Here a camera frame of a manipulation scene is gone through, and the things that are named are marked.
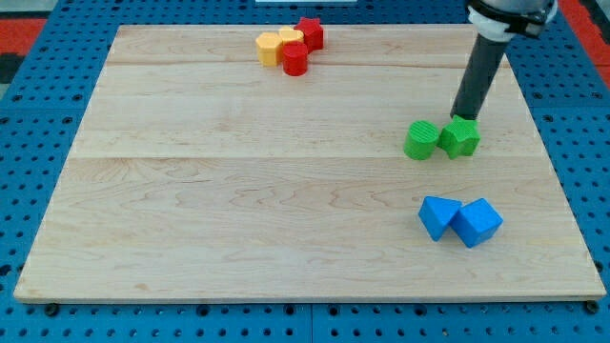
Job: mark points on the yellow pentagon block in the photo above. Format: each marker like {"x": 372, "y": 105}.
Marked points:
{"x": 289, "y": 34}

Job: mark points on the green cylinder block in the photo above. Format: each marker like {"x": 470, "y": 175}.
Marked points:
{"x": 421, "y": 140}

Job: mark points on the green star block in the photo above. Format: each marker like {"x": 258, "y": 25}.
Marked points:
{"x": 459, "y": 138}

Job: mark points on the blue cube block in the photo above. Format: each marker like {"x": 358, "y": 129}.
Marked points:
{"x": 476, "y": 222}

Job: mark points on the light wooden board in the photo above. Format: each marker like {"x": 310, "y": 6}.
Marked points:
{"x": 199, "y": 176}

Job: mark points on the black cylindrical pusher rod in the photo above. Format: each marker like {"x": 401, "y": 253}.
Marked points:
{"x": 477, "y": 79}

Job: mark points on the yellow hexagon block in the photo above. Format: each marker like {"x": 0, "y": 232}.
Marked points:
{"x": 269, "y": 49}

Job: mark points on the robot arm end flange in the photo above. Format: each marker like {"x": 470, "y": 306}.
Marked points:
{"x": 501, "y": 20}

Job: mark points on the red star block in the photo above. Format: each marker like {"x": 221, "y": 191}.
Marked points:
{"x": 313, "y": 33}

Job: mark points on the red cylinder block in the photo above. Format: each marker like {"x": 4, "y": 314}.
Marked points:
{"x": 295, "y": 58}

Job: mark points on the blue triangle block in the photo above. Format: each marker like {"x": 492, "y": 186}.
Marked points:
{"x": 436, "y": 213}

